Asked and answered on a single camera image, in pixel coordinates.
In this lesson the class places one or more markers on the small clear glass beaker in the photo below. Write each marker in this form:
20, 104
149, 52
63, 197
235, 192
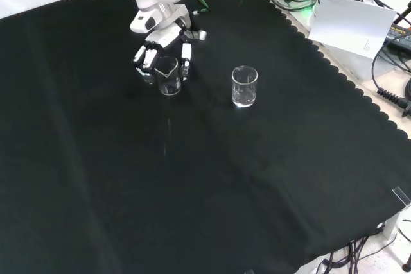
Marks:
168, 78

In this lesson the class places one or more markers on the pale board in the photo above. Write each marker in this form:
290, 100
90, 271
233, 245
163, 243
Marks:
350, 27

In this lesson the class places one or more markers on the black bench cloth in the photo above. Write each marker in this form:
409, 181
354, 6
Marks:
160, 174

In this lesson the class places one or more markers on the clear cloth clip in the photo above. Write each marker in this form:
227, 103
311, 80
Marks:
402, 196

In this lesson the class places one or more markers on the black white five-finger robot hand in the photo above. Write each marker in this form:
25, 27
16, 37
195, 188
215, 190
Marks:
167, 38

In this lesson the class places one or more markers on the black power adapter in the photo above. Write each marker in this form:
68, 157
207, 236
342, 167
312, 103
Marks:
399, 36

